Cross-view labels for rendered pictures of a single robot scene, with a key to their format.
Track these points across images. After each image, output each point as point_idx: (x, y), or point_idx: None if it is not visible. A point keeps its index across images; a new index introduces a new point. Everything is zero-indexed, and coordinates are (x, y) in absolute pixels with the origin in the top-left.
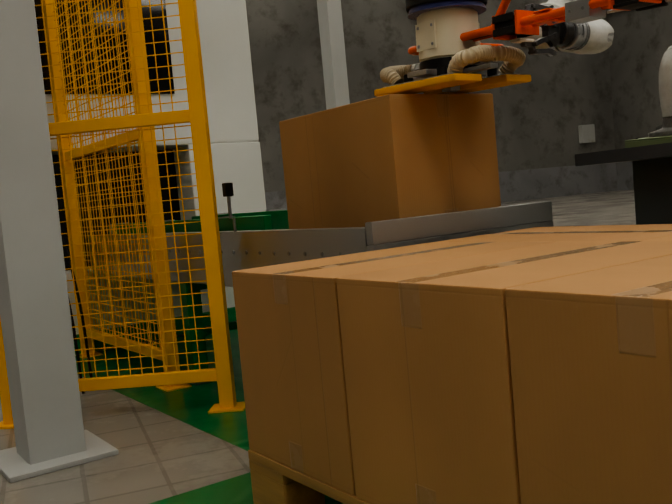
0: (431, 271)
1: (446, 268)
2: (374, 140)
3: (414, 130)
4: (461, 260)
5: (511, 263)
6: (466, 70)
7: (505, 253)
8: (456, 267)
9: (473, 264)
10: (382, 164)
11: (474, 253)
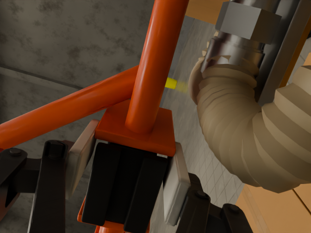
0: (258, 190)
1: (262, 196)
2: None
3: None
4: (282, 198)
5: (261, 228)
6: None
7: (297, 225)
8: (262, 200)
9: (266, 208)
10: None
11: (309, 202)
